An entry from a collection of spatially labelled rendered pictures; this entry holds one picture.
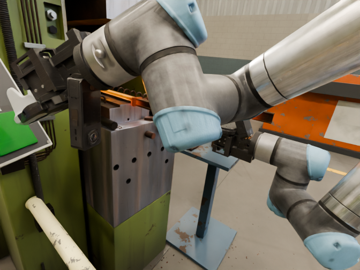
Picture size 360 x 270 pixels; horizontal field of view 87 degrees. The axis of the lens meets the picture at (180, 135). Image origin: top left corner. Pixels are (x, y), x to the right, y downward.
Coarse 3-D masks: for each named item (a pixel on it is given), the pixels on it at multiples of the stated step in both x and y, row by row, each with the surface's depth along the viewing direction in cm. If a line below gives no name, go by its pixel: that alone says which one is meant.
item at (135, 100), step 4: (108, 92) 88; (112, 92) 86; (116, 92) 87; (120, 96) 83; (124, 96) 81; (128, 96) 81; (132, 96) 81; (132, 100) 77; (136, 100) 77; (140, 100) 75; (144, 100) 75; (132, 104) 77; (136, 104) 77; (140, 104) 77; (144, 104) 76; (148, 104) 74; (144, 108) 75; (148, 108) 73
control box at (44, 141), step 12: (0, 60) 40; (0, 72) 39; (0, 84) 38; (12, 84) 40; (0, 96) 38; (0, 108) 37; (12, 108) 39; (36, 132) 42; (36, 144) 41; (48, 144) 43; (12, 156) 36; (24, 156) 38
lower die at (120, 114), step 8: (112, 96) 84; (104, 104) 75; (112, 104) 76; (120, 104) 74; (128, 104) 76; (104, 112) 73; (112, 112) 72; (120, 112) 75; (128, 112) 78; (136, 112) 81; (144, 112) 85; (112, 120) 73; (120, 120) 76
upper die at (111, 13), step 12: (72, 0) 70; (84, 0) 65; (96, 0) 61; (108, 0) 59; (120, 0) 62; (132, 0) 65; (72, 12) 71; (84, 12) 67; (96, 12) 62; (108, 12) 60; (120, 12) 63; (72, 24) 82; (84, 24) 78; (96, 24) 75
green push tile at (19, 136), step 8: (8, 112) 37; (0, 120) 36; (8, 120) 37; (0, 128) 35; (8, 128) 36; (16, 128) 38; (24, 128) 39; (0, 136) 35; (8, 136) 36; (16, 136) 37; (24, 136) 39; (32, 136) 40; (0, 144) 34; (8, 144) 36; (16, 144) 37; (24, 144) 38; (32, 144) 40; (0, 152) 34; (8, 152) 35
